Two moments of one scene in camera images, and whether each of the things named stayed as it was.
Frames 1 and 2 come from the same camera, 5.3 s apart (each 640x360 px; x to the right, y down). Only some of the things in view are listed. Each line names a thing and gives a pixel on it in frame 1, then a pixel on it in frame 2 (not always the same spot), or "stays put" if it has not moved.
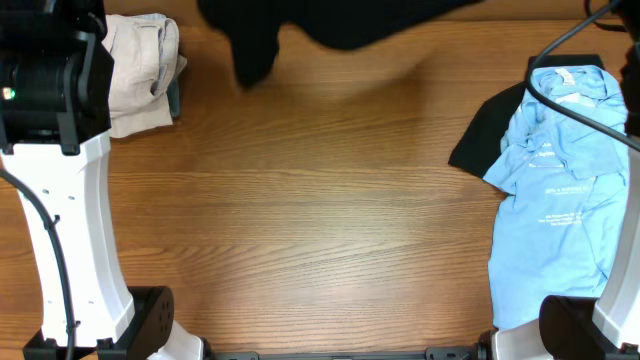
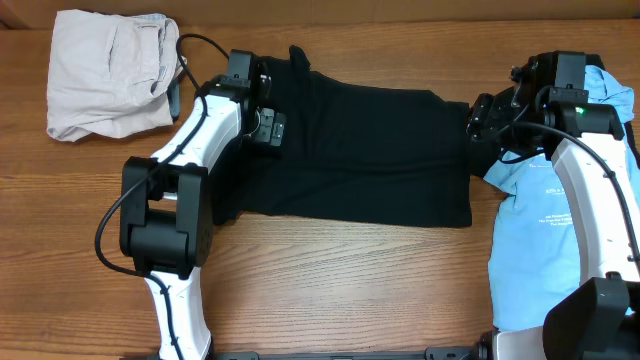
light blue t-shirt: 557,220 stays put
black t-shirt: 251,27 to 354,153
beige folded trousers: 146,52 stays put
